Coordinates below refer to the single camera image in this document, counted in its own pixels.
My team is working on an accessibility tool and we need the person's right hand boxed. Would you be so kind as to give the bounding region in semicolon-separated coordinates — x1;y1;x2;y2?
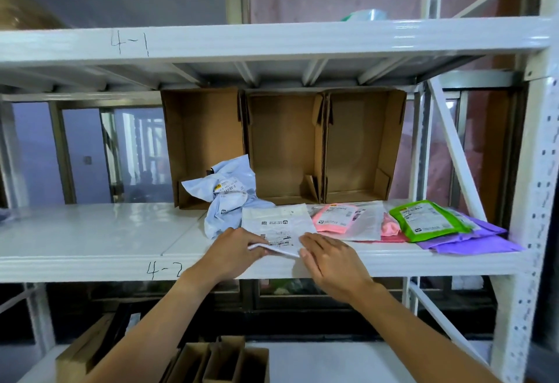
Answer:
298;233;377;306

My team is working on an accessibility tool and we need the person's left hand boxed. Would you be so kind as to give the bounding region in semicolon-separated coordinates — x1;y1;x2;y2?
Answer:
191;226;270;286

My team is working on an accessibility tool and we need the large grey-blue mailer bag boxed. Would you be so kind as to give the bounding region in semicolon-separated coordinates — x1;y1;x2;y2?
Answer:
181;154;277;240

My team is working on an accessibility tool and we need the small pink packet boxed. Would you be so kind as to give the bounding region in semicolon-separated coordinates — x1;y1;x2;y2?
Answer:
312;203;360;235

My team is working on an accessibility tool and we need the green mailer bag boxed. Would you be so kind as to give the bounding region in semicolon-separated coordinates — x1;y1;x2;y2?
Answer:
388;200;473;243

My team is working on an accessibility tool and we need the purple mailer bag front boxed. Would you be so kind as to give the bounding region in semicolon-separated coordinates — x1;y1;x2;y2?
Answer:
417;210;509;251

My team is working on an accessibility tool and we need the person's left forearm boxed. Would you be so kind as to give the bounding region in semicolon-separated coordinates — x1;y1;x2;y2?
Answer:
80;269;219;383

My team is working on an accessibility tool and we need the person's right forearm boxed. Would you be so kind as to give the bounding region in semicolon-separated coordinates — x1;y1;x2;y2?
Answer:
349;284;503;383

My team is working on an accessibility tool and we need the white metal shelf rack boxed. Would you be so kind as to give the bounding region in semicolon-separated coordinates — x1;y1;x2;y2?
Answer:
0;0;559;383

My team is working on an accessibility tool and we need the black package with white label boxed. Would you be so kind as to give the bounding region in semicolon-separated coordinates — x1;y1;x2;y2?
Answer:
94;303;145;353

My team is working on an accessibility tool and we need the open brown cardboard box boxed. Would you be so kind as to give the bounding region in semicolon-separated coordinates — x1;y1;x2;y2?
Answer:
322;88;408;204
242;89;327;206
160;88;246;211

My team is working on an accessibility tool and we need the clear tape roll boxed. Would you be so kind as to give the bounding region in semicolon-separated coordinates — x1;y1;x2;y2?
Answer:
340;8;390;22

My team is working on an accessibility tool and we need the flat wrapped cardboard box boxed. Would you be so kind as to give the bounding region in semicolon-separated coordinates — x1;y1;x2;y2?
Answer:
0;0;67;31

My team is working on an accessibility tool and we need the metal window frame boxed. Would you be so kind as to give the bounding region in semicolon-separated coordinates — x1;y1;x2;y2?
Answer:
10;100;174;205

